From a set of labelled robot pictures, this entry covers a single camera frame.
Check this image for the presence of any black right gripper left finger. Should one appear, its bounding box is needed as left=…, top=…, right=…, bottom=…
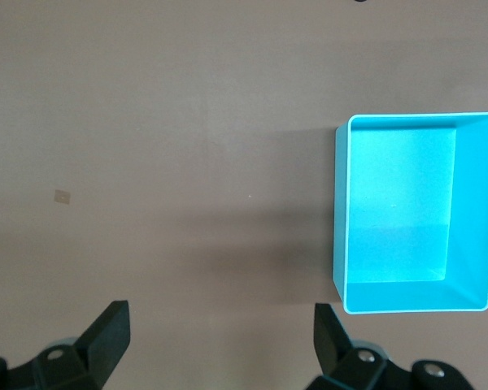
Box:
left=0, top=300, right=132, bottom=390

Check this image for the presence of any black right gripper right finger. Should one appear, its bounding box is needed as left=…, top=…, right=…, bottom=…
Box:
left=308, top=302, right=471, bottom=390

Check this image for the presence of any turquoise plastic bin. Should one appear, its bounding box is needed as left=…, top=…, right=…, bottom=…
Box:
left=331, top=110, right=488, bottom=315

